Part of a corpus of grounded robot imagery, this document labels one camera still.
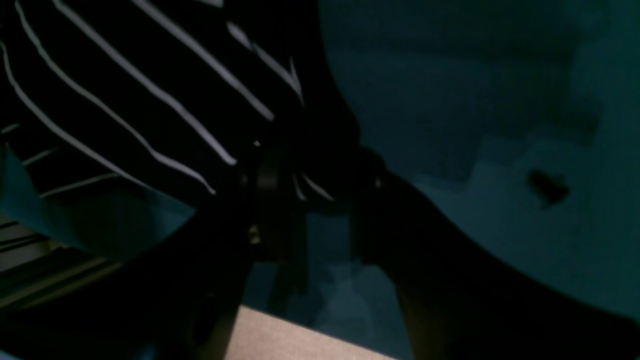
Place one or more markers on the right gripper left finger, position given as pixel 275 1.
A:
pixel 179 300

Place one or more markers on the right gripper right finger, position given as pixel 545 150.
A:
pixel 458 301

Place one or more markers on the teal table cloth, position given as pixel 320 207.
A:
pixel 472 102

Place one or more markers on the navy white striped t-shirt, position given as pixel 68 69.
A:
pixel 174 96

